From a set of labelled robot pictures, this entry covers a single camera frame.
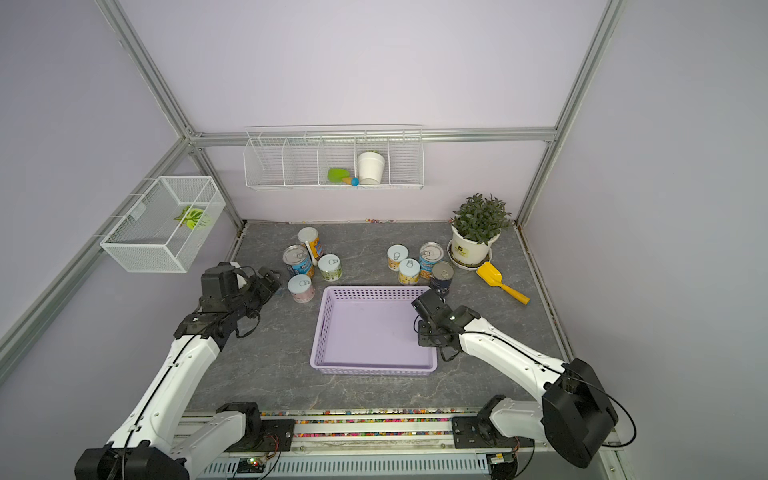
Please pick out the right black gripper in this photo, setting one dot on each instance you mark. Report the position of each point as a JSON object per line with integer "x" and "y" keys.
{"x": 421, "y": 335}

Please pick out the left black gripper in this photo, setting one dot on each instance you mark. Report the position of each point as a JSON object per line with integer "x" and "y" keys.
{"x": 265, "y": 291}

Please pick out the dark purple can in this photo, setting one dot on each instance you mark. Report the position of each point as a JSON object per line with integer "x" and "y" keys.
{"x": 441, "y": 278}

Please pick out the blue soup can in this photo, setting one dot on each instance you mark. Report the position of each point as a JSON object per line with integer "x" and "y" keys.
{"x": 430, "y": 253}
{"x": 298, "y": 261}

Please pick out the tall colourful snack tube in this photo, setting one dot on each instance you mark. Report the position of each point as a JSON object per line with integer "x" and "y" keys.
{"x": 309, "y": 237}

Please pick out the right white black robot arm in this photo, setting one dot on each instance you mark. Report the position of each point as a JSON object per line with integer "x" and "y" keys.
{"x": 574, "y": 415}

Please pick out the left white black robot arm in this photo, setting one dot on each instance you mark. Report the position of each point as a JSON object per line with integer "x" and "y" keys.
{"x": 142, "y": 447}

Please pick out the purple plastic basket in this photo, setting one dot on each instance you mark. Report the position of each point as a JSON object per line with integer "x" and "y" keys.
{"x": 368, "y": 331}

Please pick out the green toy in basket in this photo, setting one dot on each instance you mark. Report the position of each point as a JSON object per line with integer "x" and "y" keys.
{"x": 193, "y": 218}

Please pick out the white mesh side basket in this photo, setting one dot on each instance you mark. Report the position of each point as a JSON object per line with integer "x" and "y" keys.
{"x": 147, "y": 239}

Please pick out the yellow label small can front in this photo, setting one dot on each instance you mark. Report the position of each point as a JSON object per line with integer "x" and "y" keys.
{"x": 409, "y": 272}

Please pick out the white plant saucer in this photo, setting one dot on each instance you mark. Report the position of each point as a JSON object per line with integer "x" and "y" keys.
{"x": 466, "y": 267}

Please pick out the pink label small can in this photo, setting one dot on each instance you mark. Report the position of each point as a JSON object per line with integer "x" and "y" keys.
{"x": 301, "y": 288}

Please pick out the yellow toy shovel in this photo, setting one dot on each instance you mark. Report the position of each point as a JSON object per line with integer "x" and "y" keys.
{"x": 493, "y": 277}

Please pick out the orange label small can rear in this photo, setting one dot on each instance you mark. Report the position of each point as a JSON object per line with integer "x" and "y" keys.
{"x": 395, "y": 255}

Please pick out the green label small can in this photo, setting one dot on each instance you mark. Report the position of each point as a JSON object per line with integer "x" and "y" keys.
{"x": 330, "y": 267}

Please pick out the coloured beads on edge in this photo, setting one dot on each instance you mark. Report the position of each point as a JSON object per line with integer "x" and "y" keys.
{"x": 372, "y": 423}

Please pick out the potted green plant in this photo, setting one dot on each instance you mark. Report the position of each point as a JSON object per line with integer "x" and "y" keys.
{"x": 476, "y": 225}

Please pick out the green toy scoop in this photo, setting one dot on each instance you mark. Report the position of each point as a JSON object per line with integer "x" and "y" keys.
{"x": 342, "y": 176}

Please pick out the small white pot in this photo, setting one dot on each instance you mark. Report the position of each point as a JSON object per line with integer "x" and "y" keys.
{"x": 370, "y": 168}

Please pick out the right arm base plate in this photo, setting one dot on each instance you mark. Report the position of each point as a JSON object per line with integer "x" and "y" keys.
{"x": 474, "y": 433}

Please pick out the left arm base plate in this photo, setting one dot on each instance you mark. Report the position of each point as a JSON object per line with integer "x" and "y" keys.
{"x": 274, "y": 436}

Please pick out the white wire wall shelf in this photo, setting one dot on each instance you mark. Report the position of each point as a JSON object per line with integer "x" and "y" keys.
{"x": 299, "y": 156}

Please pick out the aluminium mounting rail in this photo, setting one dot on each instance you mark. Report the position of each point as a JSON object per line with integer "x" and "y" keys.
{"x": 431, "y": 457}

